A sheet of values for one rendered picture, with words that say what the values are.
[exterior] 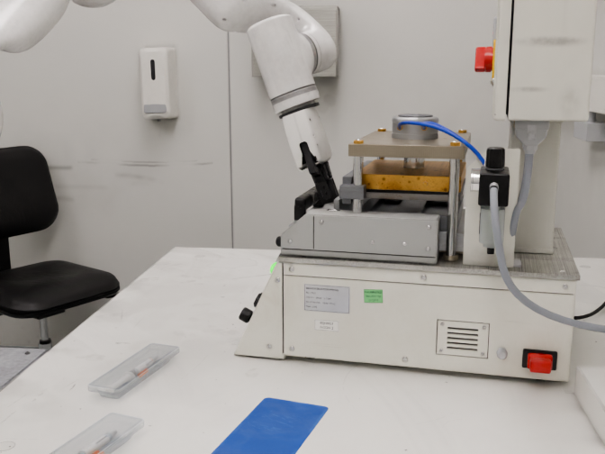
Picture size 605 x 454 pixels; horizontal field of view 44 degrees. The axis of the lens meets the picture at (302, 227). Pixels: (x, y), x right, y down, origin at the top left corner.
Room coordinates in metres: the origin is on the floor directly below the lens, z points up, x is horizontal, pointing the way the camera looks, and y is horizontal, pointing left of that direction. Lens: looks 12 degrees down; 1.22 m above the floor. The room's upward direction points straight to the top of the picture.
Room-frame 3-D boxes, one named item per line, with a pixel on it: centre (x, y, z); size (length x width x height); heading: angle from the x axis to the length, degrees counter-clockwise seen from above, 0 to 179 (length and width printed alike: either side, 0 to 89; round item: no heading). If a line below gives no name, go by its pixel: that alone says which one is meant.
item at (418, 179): (1.27, -0.19, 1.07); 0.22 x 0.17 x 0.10; 166
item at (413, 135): (1.25, -0.22, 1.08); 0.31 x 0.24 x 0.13; 166
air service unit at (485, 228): (1.03, -0.26, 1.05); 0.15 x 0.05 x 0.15; 166
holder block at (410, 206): (1.28, -0.19, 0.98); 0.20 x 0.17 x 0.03; 166
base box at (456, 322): (1.26, -0.18, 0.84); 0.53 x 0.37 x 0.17; 76
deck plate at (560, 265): (1.27, -0.23, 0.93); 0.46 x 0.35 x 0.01; 76
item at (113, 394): (1.09, 0.26, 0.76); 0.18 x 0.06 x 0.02; 161
